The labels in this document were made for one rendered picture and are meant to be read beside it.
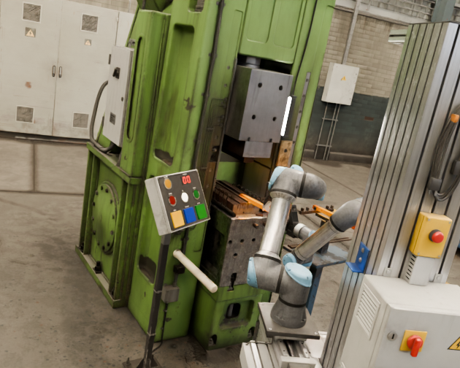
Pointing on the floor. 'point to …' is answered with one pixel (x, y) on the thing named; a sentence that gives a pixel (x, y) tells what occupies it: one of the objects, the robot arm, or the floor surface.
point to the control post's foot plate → (142, 363)
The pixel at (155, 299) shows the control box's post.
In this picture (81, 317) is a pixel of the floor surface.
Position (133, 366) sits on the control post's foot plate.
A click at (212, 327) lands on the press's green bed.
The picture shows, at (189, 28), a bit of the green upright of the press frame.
